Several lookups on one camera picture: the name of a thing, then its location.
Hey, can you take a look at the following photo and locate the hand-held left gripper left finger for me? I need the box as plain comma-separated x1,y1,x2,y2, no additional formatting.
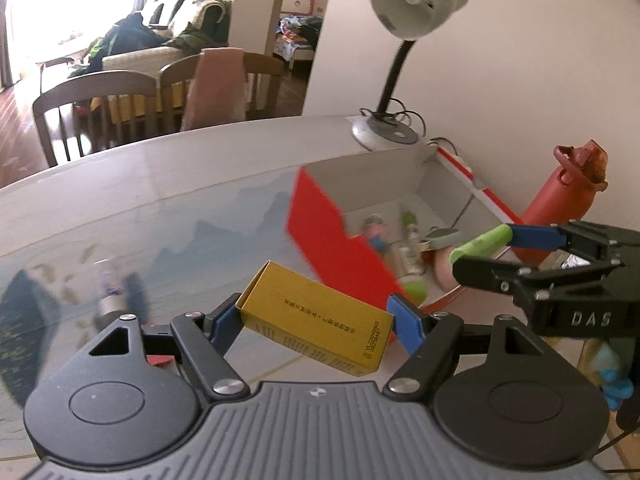
85,294,251,402

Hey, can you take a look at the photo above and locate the yellow box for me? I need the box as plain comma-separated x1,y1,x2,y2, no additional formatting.
236,260,396,378

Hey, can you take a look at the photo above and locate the grey desk lamp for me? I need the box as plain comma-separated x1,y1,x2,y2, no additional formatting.
350,0,471,153

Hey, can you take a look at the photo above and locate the black lamp cable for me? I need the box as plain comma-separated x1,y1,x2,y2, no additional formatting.
360,100,426,136

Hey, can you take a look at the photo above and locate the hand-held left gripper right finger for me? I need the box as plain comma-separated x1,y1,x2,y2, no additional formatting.
382,294,568,402

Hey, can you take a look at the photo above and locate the yellow white blanket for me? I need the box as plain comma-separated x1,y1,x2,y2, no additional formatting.
90,85,191,126

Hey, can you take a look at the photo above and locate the pink cloth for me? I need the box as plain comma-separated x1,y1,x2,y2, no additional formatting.
180,47,249,132

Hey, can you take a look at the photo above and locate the red cardboard box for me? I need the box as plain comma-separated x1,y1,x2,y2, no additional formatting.
285,144,526,318

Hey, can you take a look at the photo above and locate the small clear bottle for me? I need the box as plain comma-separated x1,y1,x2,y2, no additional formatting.
394,240,430,302

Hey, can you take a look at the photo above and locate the person's right hand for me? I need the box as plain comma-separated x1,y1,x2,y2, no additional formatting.
594,344,637,413

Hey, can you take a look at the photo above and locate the red water bottle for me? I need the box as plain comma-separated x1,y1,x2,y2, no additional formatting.
515,139,610,266

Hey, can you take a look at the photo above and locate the sofa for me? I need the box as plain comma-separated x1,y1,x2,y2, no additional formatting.
87,0,233,73

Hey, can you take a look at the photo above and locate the coffee table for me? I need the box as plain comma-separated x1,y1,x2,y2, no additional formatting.
37,30,96,68

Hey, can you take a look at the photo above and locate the bed with clothes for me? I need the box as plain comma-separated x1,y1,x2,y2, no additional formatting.
274,0,326,73

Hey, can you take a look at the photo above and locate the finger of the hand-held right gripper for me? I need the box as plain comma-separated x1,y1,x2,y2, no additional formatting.
506,219,627,262
452,254,616,297

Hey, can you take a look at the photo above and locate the wooden dining chair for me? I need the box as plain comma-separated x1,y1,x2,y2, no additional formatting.
32,71,161,168
159,51,287,133

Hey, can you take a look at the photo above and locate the glass jar silver cap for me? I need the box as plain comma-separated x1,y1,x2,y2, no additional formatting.
92,260,132,331

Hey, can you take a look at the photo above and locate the dark clothes pile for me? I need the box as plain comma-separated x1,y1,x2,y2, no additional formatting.
87,10,171,61

